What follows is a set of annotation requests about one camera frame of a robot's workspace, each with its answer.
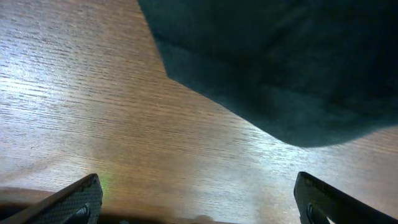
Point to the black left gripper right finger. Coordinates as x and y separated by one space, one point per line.
319 202

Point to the dark green Nike t-shirt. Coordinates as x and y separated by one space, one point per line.
308 72

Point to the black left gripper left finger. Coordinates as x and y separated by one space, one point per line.
80 202

